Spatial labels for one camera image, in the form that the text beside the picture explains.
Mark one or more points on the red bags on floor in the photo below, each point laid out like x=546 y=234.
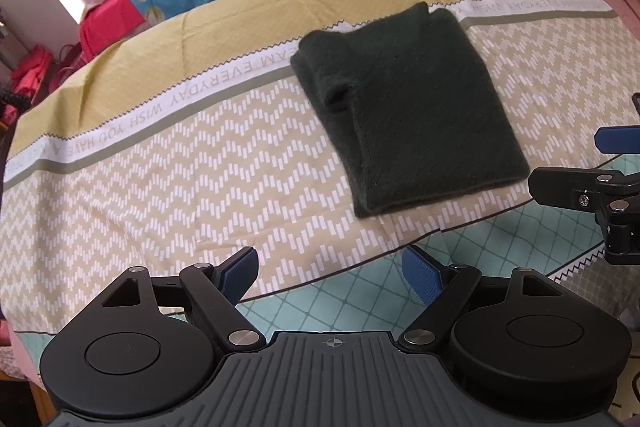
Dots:
x=34 y=78

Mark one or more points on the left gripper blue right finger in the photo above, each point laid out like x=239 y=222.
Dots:
x=445 y=291

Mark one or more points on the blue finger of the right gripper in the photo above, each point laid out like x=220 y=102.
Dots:
x=618 y=140
x=580 y=189

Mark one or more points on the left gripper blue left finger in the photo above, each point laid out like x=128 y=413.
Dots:
x=213 y=293

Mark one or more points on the dark green knit sweater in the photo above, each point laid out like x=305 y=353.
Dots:
x=410 y=108

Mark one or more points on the yellow beige patterned bedspread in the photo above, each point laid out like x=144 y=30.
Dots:
x=195 y=139

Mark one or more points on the red pink bed sheet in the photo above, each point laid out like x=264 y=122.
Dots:
x=108 y=23

